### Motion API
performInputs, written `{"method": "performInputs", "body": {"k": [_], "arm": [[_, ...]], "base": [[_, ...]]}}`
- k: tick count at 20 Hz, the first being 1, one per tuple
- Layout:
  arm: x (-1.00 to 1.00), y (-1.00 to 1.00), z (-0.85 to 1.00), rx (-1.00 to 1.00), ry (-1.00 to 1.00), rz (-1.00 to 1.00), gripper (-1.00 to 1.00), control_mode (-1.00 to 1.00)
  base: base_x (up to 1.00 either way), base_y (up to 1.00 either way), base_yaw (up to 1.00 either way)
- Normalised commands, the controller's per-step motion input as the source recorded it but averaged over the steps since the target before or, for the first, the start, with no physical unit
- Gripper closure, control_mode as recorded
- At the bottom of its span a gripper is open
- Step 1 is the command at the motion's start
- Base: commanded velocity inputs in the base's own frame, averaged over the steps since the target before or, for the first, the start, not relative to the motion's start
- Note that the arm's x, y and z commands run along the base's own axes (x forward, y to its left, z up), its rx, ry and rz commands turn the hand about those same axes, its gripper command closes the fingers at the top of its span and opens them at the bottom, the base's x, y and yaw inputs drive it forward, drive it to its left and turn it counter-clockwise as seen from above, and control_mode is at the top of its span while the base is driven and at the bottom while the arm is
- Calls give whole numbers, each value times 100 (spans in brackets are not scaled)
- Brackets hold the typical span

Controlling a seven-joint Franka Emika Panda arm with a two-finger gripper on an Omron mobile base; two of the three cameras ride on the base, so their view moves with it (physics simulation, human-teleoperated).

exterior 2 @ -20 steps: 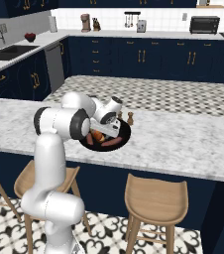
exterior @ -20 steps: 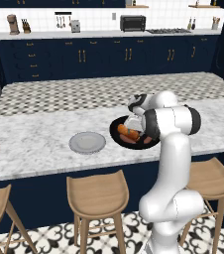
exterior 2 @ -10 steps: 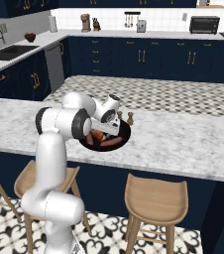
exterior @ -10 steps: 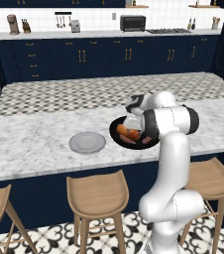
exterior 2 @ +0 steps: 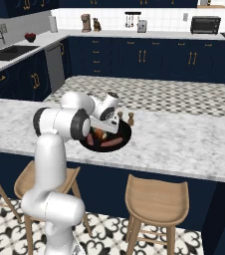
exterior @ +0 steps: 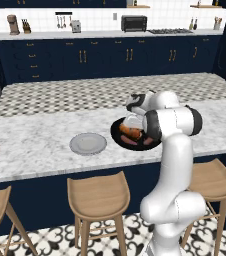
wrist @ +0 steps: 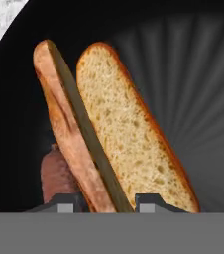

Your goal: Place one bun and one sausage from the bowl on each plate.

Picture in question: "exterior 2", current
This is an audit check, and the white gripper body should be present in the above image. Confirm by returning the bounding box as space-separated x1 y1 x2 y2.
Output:
90 117 120 134

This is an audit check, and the orange brown bun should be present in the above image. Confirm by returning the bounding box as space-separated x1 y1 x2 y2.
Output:
94 127 106 139

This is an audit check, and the reddish brown sausage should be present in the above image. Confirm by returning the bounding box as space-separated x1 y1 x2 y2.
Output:
86 132 96 147
100 136 124 148

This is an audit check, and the black bowl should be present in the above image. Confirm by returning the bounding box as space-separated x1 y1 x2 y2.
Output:
79 119 133 153

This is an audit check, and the red bowl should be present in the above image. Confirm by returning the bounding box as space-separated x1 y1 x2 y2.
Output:
24 32 38 44

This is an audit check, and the grey dishwasher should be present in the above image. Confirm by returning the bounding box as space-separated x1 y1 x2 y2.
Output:
44 43 67 95

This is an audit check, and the navy base cupboards run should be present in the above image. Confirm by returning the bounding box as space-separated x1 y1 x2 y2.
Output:
0 49 54 103
60 35 225 86

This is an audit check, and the brown knife block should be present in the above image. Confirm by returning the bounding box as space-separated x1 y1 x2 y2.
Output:
92 17 103 33

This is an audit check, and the grey toaster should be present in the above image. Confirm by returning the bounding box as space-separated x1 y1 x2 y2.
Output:
136 19 148 34

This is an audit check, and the brown coffee machine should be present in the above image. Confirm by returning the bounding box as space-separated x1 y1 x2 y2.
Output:
80 13 93 34

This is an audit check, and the white paper towel roll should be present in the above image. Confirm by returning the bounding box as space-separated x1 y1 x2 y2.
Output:
48 15 59 34

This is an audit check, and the black sink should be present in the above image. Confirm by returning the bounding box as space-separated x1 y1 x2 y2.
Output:
0 45 41 62

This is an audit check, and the black toaster oven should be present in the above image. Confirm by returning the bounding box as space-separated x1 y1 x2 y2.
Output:
189 15 222 36

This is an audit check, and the rail with hanging tools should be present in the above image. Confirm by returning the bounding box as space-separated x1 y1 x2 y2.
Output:
123 11 142 29

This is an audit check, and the navy wall cupboards run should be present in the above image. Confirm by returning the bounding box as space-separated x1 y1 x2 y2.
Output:
0 0 199 19

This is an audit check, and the wooden wall shelf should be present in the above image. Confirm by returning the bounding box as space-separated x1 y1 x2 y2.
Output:
196 4 225 10

